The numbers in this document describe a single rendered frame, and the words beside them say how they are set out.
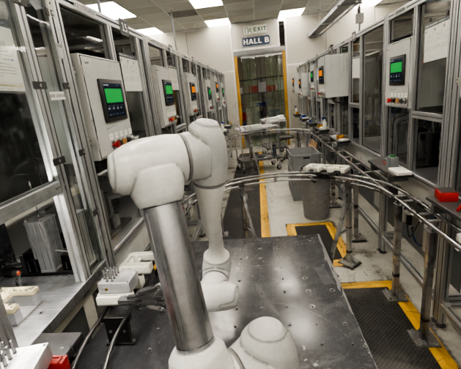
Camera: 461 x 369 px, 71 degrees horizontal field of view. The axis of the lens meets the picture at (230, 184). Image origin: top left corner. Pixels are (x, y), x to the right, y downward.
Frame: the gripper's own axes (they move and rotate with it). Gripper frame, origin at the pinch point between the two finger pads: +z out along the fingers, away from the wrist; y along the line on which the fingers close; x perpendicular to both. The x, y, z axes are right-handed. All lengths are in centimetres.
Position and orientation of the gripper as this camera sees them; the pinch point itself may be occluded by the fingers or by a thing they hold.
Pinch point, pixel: (127, 299)
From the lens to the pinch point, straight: 132.9
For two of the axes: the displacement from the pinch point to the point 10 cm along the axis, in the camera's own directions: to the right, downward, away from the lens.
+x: -0.7, 2.8, -9.6
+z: -9.9, 0.8, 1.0
